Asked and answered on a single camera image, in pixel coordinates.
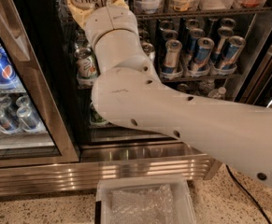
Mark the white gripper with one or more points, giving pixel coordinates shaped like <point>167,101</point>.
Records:
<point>110,21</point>

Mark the closed glass fridge door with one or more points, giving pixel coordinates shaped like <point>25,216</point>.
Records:
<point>38,43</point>

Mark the large pepsi can left fridge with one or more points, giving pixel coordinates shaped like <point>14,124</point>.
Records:
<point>8,76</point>

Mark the front right 7up can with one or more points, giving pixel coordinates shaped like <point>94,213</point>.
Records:
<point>149,50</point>

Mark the front left 7up can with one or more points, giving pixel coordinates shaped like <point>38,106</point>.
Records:
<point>86,66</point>

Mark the stainless steel fridge base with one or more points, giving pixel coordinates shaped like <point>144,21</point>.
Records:
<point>98,163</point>

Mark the open fridge door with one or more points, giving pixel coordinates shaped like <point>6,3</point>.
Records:
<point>254,86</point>

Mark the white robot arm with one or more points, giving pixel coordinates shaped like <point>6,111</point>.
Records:
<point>128,93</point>

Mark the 7up can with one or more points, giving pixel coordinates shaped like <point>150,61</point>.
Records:
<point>149,50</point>
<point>86,66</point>

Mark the clear plastic bin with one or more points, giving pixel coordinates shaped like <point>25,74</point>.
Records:
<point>183,206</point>

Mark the front left green can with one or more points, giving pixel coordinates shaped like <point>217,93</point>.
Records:
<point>95,118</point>

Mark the bubble wrap sheet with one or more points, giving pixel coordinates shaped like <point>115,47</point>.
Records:
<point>143,206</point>

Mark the clear water bottle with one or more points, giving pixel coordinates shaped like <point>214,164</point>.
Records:
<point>218,93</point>

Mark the red bull can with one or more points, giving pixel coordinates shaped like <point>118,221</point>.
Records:
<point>230,52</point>
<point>204,46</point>
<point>170,66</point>

